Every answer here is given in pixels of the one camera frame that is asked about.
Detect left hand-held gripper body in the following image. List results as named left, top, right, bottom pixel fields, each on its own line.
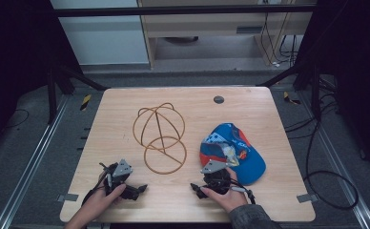
left=98, top=158, right=134, bottom=197

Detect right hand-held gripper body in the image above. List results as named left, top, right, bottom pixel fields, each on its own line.
left=200, top=158, right=236, bottom=196

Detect blue and red cap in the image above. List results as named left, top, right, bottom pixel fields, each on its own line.
left=198, top=122, right=267, bottom=186

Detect golden wire hat stand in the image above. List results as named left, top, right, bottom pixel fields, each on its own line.
left=132, top=101, right=188, bottom=176

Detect person's right hand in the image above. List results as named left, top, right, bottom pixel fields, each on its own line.
left=199, top=167, right=250, bottom=214

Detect person's left hand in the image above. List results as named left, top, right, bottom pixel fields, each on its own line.
left=85, top=182, right=127, bottom=218

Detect yellow black tape strip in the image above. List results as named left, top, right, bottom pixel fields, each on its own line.
left=79, top=94, right=93, bottom=112
left=282, top=91, right=302, bottom=106

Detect black metal stand legs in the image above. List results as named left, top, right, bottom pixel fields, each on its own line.
left=45, top=62, right=110, bottom=126
left=256, top=62, right=323, bottom=122

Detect white cabinet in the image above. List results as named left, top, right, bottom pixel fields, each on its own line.
left=50, top=0, right=151, bottom=67

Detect light wooden desk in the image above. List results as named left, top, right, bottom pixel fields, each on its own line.
left=136, top=0, right=319, bottom=70

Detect black curtain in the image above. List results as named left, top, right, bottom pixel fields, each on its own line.
left=295, top=0, right=370, bottom=179
left=0, top=0, right=83, bottom=156

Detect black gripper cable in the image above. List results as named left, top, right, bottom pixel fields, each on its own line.
left=81, top=171, right=109, bottom=206
left=230, top=178, right=257, bottom=205

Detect grey table bracket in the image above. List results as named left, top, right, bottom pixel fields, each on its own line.
left=296, top=192, right=319, bottom=204
left=56, top=193, right=80, bottom=203

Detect aluminium floor rail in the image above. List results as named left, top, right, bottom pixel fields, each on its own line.
left=0, top=94, right=71, bottom=229
left=299, top=91, right=370, bottom=229

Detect black floor cable loop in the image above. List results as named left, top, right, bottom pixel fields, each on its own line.
left=283, top=91, right=360, bottom=212

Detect thin black floor cable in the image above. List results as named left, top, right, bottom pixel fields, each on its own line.
left=4, top=108, right=31, bottom=130

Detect black hanging desk cables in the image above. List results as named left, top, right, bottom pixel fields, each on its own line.
left=259, top=11, right=299, bottom=69

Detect black horizontal frame bar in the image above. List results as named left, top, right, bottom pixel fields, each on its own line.
left=51, top=4, right=319, bottom=18

